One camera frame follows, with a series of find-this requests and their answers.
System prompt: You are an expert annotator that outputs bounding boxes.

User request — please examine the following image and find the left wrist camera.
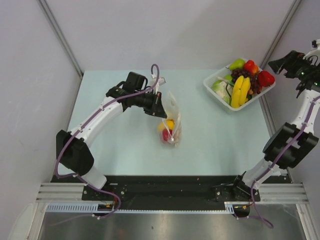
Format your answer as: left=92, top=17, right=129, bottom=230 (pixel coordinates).
left=150, top=77, right=166, bottom=94

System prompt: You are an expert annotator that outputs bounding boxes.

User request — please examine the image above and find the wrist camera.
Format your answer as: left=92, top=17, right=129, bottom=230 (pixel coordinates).
left=150, top=77, right=166, bottom=94
left=303, top=39, right=320, bottom=59

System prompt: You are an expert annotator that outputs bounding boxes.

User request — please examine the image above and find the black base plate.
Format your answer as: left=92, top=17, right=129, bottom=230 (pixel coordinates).
left=51, top=175, right=292, bottom=211

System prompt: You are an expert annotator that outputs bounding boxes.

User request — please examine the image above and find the green apple toy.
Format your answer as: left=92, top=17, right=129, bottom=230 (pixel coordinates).
left=223, top=74, right=233, bottom=82

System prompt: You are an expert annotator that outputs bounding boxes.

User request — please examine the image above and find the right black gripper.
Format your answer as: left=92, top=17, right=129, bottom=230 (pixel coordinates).
left=268, top=50, right=317, bottom=81

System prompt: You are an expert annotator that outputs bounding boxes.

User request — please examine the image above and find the yellow orange fruit toy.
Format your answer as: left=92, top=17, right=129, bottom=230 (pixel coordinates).
left=157, top=119, right=175, bottom=132

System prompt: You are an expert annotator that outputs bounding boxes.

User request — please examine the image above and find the white plastic food basket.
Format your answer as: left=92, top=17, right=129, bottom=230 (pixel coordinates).
left=203, top=58, right=276, bottom=113

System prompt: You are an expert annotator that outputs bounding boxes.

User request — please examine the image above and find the red bell pepper toy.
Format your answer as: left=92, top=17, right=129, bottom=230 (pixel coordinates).
left=257, top=70, right=275, bottom=87

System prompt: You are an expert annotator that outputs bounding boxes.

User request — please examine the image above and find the yellow banana bunch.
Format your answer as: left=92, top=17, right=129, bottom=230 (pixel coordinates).
left=230, top=75, right=251, bottom=109

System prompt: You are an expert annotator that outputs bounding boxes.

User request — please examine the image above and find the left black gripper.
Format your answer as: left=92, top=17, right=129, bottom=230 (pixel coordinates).
left=133, top=90, right=167, bottom=119

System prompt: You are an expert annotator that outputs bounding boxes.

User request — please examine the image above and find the clear zip top bag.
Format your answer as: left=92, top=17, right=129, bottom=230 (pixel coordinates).
left=157, top=91, right=182, bottom=147

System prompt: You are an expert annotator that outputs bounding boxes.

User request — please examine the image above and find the white slotted cable duct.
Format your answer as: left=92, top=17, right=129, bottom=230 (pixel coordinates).
left=46, top=202, right=118, bottom=213

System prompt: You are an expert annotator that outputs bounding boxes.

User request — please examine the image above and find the white cauliflower toy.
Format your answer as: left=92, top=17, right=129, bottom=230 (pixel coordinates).
left=211, top=80, right=231, bottom=105

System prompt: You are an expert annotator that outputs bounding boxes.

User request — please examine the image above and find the dark purple grape bunch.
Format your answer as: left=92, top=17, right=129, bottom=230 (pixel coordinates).
left=231, top=68, right=262, bottom=95

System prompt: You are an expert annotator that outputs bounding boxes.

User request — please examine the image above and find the green pear toy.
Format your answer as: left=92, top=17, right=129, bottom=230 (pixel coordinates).
left=228, top=58, right=246, bottom=71

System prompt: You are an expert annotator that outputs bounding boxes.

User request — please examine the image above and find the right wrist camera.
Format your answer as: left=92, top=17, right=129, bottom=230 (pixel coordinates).
left=303, top=39, right=320, bottom=59

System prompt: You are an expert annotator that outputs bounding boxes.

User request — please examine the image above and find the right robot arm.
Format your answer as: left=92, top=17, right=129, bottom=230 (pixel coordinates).
left=230, top=49, right=320, bottom=201

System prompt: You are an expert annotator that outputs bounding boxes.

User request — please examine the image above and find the aluminium frame rail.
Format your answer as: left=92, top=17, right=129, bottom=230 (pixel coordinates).
left=37, top=182, right=309, bottom=204

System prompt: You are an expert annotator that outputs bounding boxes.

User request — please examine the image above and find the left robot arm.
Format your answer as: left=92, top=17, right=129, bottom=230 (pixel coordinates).
left=56, top=72, right=167, bottom=200

